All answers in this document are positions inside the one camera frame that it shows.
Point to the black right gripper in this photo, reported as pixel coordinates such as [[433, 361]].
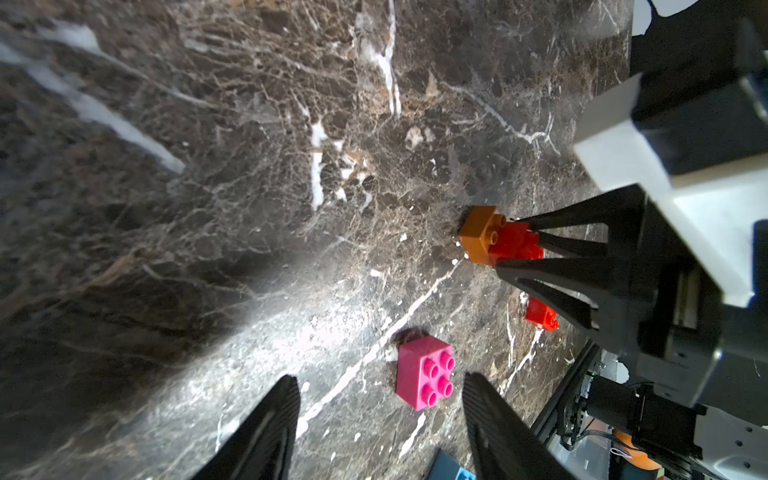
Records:
[[654, 302]]

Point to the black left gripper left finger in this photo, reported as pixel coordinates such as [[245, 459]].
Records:
[[262, 446]]

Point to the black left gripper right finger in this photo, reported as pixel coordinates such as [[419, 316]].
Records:
[[502, 446]]

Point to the red lego brick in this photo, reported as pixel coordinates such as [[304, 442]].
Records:
[[538, 313], [515, 241]]

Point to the pink lego brick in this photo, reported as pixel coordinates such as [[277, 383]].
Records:
[[425, 366]]

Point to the orange lego brick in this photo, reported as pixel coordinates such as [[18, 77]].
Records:
[[480, 232]]

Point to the blue lego brick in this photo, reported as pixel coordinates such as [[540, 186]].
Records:
[[445, 467]]

